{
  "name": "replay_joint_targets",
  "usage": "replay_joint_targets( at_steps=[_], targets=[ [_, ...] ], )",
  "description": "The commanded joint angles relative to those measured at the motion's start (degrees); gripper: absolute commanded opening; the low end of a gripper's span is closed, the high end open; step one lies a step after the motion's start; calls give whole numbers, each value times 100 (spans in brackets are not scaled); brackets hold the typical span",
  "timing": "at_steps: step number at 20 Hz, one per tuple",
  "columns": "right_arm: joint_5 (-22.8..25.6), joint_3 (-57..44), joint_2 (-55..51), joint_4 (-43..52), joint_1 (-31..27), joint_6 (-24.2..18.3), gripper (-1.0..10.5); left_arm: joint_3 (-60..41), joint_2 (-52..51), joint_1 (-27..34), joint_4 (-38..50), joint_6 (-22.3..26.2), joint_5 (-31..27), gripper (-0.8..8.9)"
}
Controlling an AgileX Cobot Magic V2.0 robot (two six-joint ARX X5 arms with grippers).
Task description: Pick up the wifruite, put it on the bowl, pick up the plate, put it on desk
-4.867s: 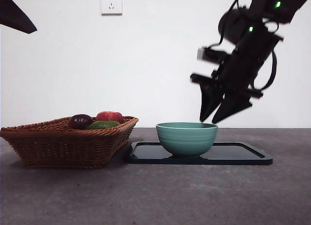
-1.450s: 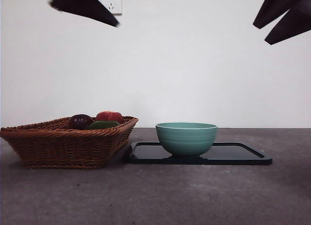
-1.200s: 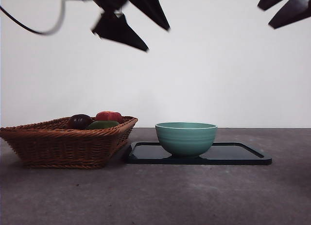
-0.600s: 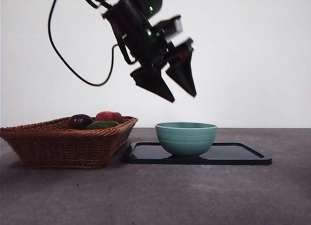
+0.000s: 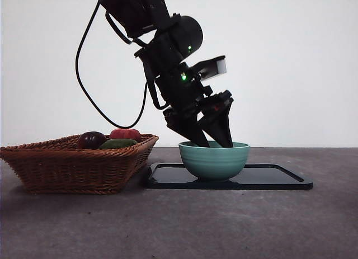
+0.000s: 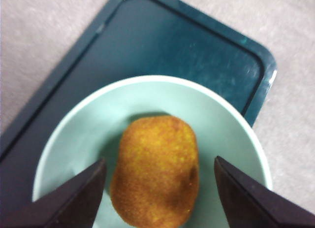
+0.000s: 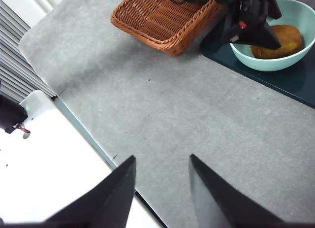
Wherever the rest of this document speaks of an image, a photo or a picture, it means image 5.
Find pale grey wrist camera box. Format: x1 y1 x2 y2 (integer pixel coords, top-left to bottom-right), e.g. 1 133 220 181
192 55 227 81

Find red peach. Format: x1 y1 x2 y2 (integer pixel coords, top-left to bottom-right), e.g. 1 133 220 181
109 128 142 143

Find short black cable loop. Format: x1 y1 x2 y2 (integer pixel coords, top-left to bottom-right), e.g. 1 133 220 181
104 10 134 46

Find green avocado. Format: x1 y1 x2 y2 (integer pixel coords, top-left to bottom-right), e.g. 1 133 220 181
98 138 139 150

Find teal ceramic bowl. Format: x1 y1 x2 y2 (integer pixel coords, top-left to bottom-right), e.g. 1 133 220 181
178 140 251 183

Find long black arm cable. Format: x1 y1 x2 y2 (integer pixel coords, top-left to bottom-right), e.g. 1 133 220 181
75 0 148 130

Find dark purple round fruit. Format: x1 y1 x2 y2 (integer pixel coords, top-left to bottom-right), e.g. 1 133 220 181
77 131 107 150

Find dark teal rectangular tray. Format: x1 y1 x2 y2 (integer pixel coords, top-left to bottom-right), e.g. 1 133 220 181
145 163 314 191

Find brown wicker basket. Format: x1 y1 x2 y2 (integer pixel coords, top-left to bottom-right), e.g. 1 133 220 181
0 133 160 195

